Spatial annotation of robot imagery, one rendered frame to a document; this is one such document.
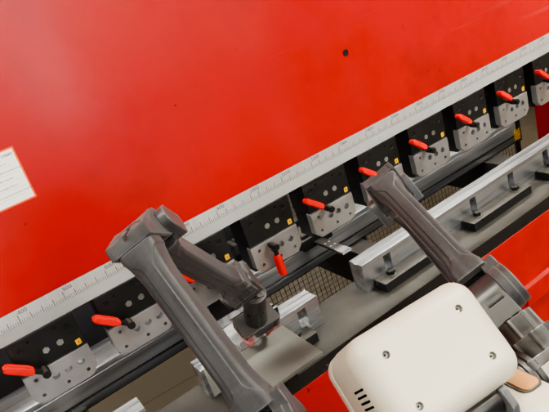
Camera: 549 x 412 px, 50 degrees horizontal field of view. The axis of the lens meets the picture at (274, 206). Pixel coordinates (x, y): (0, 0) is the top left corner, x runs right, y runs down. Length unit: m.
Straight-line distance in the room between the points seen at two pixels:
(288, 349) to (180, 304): 0.63
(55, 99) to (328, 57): 0.70
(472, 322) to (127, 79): 0.87
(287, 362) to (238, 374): 0.56
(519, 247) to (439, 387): 1.36
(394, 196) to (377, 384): 0.53
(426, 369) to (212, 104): 0.85
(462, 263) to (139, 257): 0.55
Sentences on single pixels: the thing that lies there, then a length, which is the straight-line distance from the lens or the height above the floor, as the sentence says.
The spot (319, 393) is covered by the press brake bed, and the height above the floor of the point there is 0.78.
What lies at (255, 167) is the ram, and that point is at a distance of 1.48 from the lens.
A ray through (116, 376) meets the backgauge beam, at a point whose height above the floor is 0.93.
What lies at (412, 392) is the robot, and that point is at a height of 1.33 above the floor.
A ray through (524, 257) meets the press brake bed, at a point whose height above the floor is 0.72.
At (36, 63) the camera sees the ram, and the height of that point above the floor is 1.80.
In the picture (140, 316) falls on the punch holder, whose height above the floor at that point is 1.20.
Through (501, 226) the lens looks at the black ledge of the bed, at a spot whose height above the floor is 0.87.
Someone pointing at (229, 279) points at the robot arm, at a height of 1.30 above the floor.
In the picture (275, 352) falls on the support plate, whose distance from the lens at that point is 1.48.
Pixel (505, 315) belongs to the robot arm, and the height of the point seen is 1.24.
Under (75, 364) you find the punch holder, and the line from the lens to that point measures 1.43.
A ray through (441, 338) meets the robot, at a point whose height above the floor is 1.36.
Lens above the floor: 1.86
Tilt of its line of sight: 22 degrees down
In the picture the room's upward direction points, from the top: 18 degrees counter-clockwise
